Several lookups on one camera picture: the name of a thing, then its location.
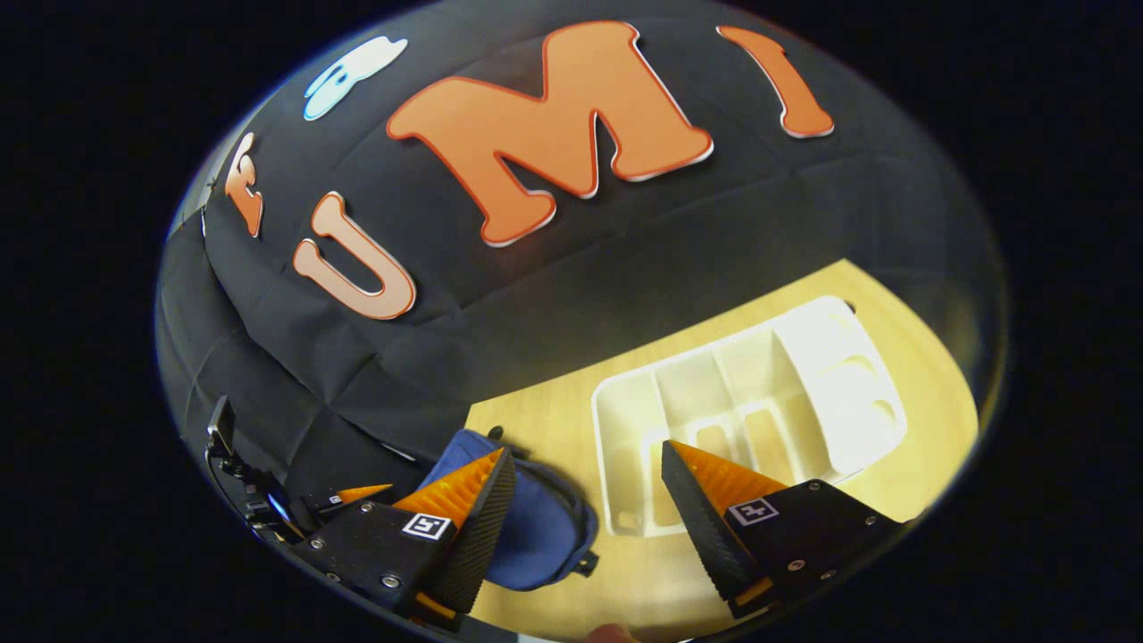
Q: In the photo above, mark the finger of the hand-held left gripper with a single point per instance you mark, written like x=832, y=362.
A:
x=344, y=500

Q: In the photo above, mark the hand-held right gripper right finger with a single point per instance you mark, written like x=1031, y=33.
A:
x=701, y=527

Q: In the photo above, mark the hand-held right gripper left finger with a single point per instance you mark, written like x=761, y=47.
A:
x=478, y=536

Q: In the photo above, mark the blue schoolbag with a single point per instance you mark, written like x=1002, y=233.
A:
x=545, y=527

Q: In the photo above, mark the white bookshelf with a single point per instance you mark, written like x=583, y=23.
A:
x=804, y=384

